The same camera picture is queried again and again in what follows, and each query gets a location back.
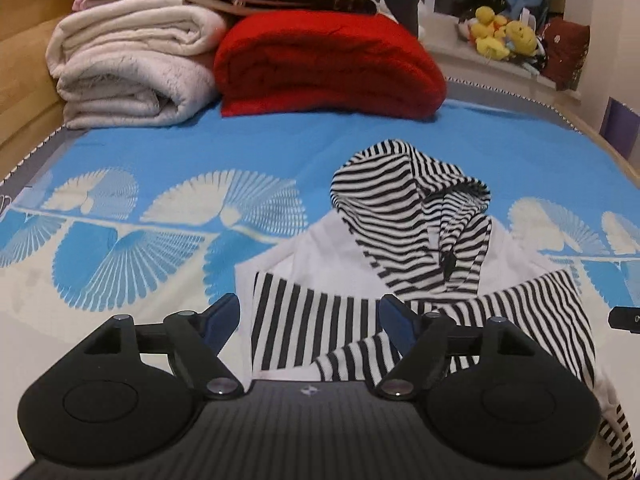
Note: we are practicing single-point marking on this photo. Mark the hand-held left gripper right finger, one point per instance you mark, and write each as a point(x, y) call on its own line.
point(397, 317)

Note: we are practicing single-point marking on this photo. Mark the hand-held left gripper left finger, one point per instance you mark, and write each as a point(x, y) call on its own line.
point(223, 319)

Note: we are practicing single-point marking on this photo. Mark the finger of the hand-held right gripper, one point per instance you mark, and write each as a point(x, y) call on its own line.
point(625, 318)

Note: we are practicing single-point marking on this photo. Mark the black white striped hoodie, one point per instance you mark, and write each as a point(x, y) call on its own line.
point(425, 220)

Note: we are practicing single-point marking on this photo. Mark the blue white printed bed mat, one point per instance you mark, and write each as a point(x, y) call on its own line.
point(200, 160)

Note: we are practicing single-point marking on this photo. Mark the purple box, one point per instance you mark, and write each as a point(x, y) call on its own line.
point(622, 125)

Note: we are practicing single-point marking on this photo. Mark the white folded fleece blanket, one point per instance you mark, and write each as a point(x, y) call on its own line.
point(125, 87)
point(130, 25)

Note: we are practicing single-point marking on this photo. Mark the red folded blanket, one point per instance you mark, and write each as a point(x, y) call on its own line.
point(325, 65)

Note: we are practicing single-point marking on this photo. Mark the dark red cushion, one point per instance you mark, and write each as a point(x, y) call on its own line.
point(565, 52)

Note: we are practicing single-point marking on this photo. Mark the yellow plush bear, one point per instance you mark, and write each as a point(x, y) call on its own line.
point(522, 37)

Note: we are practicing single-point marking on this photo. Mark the yellow plush duck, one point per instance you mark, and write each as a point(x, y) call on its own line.
point(487, 30)

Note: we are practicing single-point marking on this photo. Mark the wooden bed frame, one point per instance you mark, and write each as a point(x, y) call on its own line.
point(25, 60)

